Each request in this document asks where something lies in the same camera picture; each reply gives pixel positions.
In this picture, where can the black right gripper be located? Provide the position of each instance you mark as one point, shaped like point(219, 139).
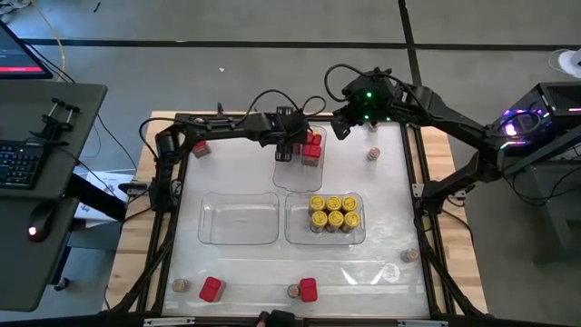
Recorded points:
point(363, 111)

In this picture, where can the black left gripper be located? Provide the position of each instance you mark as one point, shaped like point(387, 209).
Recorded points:
point(286, 127)

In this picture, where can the yellow-lidded dark spice jar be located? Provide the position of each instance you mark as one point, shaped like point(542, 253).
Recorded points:
point(336, 220)
point(351, 220)
point(319, 220)
point(317, 203)
point(333, 203)
point(349, 203)

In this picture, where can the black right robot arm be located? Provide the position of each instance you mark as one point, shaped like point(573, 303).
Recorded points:
point(445, 111)

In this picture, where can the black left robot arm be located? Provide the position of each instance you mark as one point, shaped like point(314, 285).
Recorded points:
point(218, 128)

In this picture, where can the clear plastic bin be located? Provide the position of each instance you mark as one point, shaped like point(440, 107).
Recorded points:
point(295, 177)
point(238, 220)
point(297, 231)

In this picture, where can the person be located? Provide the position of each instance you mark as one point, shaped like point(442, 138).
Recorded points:
point(279, 319)

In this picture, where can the white paper sheets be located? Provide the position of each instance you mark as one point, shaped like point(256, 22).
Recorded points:
point(106, 181)

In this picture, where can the black lit computer tower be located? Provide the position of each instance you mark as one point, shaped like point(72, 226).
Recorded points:
point(558, 97)

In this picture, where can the black clamp stand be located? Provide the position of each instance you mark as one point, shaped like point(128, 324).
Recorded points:
point(52, 131)

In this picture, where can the grey side table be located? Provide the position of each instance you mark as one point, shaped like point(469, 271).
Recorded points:
point(563, 213)

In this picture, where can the white round object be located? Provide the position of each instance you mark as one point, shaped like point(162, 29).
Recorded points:
point(573, 61)

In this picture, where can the black computer mouse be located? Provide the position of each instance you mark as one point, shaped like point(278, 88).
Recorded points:
point(43, 218)

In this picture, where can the black desk caster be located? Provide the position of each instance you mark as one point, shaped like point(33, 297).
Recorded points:
point(62, 284)

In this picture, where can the black keyboard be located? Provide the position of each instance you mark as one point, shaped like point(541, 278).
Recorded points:
point(20, 163)

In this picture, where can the dark grey desk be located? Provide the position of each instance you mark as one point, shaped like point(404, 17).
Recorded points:
point(27, 272)

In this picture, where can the black computer monitor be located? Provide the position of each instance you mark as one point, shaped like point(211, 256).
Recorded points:
point(18, 50)

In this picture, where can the black frame clamp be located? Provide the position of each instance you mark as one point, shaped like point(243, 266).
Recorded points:
point(220, 109)

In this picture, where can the black aluminium table frame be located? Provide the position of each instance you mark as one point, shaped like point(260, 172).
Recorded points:
point(345, 321)

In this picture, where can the silver frame bracket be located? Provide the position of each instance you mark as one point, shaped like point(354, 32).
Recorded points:
point(168, 322)
point(422, 323)

